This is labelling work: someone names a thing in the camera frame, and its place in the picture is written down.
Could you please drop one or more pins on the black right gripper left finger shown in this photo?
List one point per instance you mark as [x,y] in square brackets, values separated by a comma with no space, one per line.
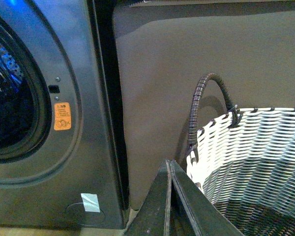
[153,218]

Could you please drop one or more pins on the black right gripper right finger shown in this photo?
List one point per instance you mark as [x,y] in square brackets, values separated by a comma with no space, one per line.
[196,214]

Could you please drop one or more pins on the dark grey washing machine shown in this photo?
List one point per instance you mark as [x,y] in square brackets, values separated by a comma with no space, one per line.
[42,171]

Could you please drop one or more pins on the white tape piece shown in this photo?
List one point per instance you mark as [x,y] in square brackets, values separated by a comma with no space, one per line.
[90,202]

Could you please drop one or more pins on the white woven laundry basket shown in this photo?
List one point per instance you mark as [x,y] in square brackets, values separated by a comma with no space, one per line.
[248,172]

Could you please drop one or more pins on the orange warning sticker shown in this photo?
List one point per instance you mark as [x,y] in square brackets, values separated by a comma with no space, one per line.
[62,116]

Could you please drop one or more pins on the stainless steel washer drum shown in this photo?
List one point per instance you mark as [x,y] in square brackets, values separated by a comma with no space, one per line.
[11,74]

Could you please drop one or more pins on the dark braided basket handle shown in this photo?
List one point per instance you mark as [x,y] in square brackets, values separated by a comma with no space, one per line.
[198,93]

